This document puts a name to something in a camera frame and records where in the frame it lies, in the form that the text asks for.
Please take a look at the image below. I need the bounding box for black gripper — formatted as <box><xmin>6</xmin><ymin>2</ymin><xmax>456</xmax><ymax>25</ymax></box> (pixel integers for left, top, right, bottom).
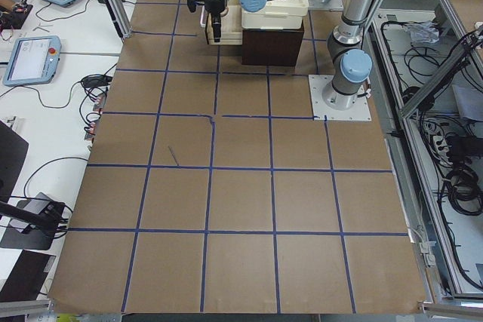
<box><xmin>205</xmin><ymin>0</ymin><xmax>227</xmax><ymax>41</ymax></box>

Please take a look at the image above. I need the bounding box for wooden drawer with white handle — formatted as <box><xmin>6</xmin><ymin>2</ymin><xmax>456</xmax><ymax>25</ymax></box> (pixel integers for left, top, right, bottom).
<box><xmin>200</xmin><ymin>5</ymin><xmax>242</xmax><ymax>45</ymax></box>

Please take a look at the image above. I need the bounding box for dark brown wooden cabinet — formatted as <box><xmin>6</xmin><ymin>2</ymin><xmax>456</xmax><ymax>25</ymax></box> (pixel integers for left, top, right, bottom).
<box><xmin>241</xmin><ymin>24</ymin><xmax>305</xmax><ymax>67</ymax></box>

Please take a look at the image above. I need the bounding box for cream plastic tray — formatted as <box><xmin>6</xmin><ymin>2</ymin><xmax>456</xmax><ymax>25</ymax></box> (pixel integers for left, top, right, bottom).
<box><xmin>241</xmin><ymin>0</ymin><xmax>309</xmax><ymax>30</ymax></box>

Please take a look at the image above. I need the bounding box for near teach pendant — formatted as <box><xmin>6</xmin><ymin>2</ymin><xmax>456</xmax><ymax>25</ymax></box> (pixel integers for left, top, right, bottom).
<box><xmin>2</xmin><ymin>35</ymin><xmax>62</xmax><ymax>87</ymax></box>

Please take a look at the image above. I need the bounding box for black monitor stand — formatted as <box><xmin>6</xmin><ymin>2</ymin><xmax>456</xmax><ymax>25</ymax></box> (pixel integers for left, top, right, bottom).
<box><xmin>1</xmin><ymin>123</ymin><xmax>66</xmax><ymax>250</ymax></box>

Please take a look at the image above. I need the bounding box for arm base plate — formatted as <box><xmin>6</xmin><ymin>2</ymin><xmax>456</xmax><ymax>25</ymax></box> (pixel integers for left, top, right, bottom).
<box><xmin>309</xmin><ymin>75</ymin><xmax>371</xmax><ymax>122</ymax></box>

